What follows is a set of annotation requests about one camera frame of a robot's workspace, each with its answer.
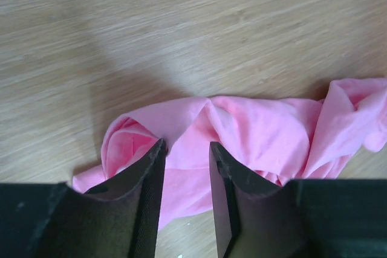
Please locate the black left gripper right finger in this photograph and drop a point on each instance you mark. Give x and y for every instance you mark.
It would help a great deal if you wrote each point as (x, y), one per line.
(304, 218)

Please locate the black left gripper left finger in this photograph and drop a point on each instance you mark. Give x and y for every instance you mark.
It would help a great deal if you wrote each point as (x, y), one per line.
(117, 218)

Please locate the pink t shirt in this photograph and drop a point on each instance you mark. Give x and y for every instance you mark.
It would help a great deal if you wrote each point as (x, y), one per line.
(278, 139)

